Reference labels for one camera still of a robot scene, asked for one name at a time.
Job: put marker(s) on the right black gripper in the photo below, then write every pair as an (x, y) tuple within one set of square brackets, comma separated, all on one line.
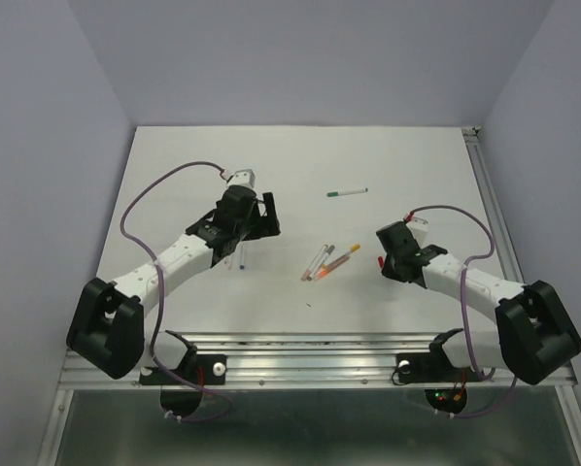
[(388, 270)]

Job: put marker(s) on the green capped thin marker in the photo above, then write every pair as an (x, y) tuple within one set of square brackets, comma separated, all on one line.
[(347, 192)]

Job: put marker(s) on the yellow capped marker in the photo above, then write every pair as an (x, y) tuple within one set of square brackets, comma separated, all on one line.
[(341, 257)]

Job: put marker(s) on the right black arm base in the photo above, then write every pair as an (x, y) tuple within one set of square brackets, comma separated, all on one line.
[(434, 367)]

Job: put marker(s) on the grey capped marker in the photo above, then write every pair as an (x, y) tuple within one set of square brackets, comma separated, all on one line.
[(330, 249)]

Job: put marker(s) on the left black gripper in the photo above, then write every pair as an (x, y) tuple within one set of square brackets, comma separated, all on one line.
[(264, 225)]

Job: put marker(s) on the blue capped marker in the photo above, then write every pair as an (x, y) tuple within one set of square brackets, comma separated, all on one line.
[(242, 260)]

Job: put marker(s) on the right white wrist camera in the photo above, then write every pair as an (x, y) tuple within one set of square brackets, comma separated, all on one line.
[(418, 227)]

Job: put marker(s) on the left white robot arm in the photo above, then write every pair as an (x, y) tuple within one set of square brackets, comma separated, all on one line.
[(108, 327)]

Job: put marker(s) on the aluminium right side rail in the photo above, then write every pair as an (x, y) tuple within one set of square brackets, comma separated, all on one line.
[(494, 204)]

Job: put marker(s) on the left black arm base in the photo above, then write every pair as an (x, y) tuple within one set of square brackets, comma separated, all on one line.
[(189, 382)]

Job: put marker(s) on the aluminium front rail frame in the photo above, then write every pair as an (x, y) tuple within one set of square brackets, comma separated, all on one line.
[(311, 400)]

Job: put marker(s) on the tan orange marker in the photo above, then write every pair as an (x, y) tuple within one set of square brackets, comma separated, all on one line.
[(323, 273)]

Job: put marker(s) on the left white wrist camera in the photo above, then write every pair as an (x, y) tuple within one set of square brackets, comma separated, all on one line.
[(245, 178)]

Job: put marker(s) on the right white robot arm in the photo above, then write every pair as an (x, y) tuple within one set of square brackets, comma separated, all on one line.
[(533, 334)]

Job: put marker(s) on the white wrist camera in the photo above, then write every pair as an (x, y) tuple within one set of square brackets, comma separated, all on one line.
[(245, 178), (418, 227)]

